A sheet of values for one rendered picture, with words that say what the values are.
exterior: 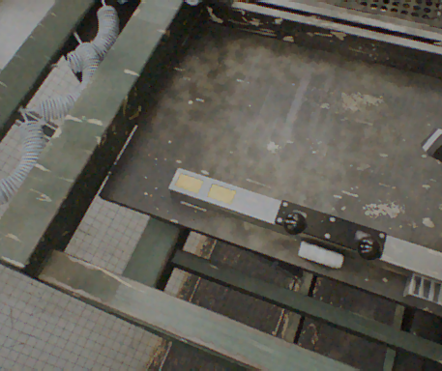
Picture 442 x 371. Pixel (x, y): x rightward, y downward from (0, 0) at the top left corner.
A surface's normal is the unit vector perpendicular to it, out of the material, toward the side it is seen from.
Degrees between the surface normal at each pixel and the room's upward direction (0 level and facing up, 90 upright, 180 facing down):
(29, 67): 90
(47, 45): 90
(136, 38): 58
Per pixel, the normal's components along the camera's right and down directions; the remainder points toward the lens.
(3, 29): 0.44, -0.17
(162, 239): -0.06, -0.44
